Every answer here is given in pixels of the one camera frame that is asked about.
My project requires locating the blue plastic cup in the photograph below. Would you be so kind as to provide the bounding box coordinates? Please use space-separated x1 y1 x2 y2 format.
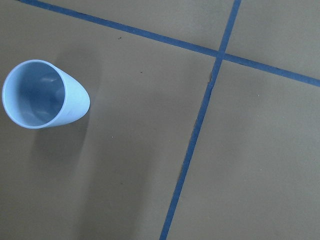
2 59 91 129

